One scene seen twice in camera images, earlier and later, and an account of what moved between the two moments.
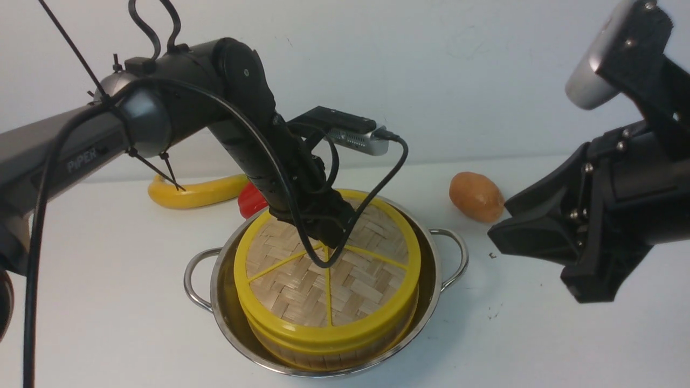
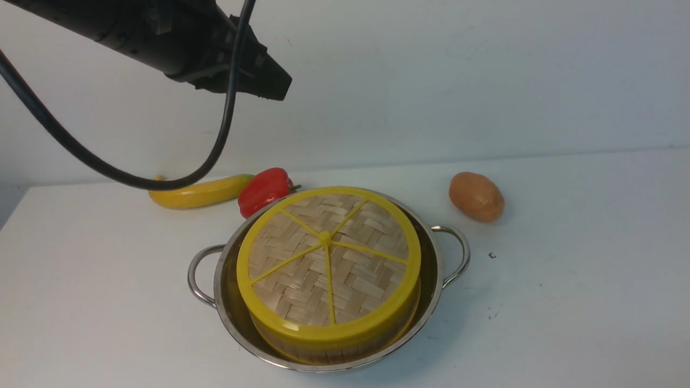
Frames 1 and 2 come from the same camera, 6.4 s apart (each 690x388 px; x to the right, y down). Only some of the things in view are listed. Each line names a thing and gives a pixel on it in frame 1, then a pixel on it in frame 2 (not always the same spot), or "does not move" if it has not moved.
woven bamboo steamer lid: (367, 289) does not move
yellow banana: (165, 195) does not move
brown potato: (477, 197) does not move
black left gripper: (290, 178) to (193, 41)
